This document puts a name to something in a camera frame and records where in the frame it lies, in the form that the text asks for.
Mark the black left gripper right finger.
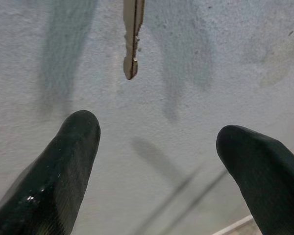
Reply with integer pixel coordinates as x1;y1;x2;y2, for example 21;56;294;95
216;124;294;235

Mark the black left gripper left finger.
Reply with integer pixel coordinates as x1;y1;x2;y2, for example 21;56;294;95
0;110;101;235

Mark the white baseboard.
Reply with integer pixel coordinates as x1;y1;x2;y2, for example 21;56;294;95
212;214;254;235

